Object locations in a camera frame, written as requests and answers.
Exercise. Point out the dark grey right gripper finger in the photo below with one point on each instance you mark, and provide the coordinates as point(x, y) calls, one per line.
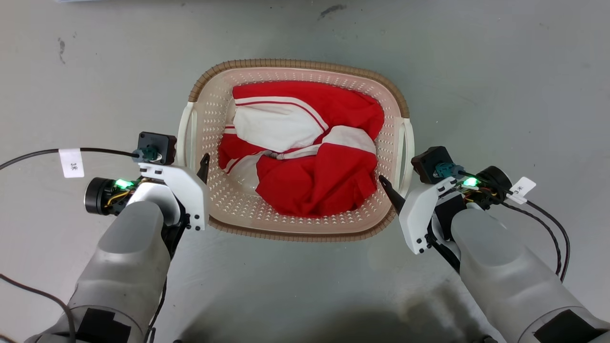
point(393, 195)

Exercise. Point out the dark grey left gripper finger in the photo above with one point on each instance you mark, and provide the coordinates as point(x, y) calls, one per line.
point(204, 169)

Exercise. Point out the red and white garment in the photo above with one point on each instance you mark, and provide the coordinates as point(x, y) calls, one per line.
point(329, 176)

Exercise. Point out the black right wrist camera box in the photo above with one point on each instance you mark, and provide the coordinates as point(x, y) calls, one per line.
point(431, 162)

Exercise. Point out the beige plastic laundry basket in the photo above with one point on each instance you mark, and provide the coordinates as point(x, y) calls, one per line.
point(209, 119)

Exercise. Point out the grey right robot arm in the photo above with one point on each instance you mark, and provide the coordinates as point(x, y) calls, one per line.
point(500, 267)

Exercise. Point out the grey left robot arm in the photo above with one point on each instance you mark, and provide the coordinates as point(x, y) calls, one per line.
point(128, 257)

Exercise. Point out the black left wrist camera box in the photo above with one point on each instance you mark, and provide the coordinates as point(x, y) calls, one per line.
point(159, 143)

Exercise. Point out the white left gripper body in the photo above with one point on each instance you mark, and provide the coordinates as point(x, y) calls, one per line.
point(188, 190)

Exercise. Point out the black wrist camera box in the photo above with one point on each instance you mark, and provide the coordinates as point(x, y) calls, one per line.
point(431, 162)
point(159, 143)

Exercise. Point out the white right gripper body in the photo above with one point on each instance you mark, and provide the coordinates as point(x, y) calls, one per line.
point(419, 209)

